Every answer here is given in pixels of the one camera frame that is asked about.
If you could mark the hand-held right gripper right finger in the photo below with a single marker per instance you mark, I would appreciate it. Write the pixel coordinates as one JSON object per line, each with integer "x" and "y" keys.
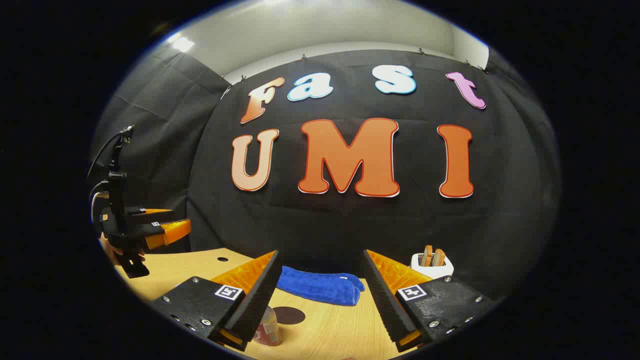
{"x": 387, "y": 300}

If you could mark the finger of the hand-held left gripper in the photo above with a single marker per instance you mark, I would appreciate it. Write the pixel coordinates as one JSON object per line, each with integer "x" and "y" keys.
{"x": 170, "y": 232}
{"x": 150, "y": 216}

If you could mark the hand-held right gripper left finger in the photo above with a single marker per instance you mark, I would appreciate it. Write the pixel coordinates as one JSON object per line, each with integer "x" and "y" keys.
{"x": 257, "y": 300}

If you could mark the silver water bottle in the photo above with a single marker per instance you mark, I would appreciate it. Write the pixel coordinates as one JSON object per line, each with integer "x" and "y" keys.
{"x": 269, "y": 330}

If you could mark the dark round coaster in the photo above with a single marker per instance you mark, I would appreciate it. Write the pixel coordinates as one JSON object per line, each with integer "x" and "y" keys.
{"x": 292, "y": 316}

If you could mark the white toaster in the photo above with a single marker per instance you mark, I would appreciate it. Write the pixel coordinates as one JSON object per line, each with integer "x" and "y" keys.
{"x": 432, "y": 270}

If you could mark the brown bread slice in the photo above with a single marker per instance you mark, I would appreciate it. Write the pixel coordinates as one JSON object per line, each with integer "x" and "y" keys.
{"x": 439, "y": 257}
{"x": 427, "y": 256}

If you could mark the blue towel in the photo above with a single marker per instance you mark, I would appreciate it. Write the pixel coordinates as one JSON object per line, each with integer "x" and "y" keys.
{"x": 320, "y": 286}

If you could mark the ceiling light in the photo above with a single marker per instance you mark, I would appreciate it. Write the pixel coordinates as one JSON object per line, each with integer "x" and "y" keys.
{"x": 183, "y": 44}

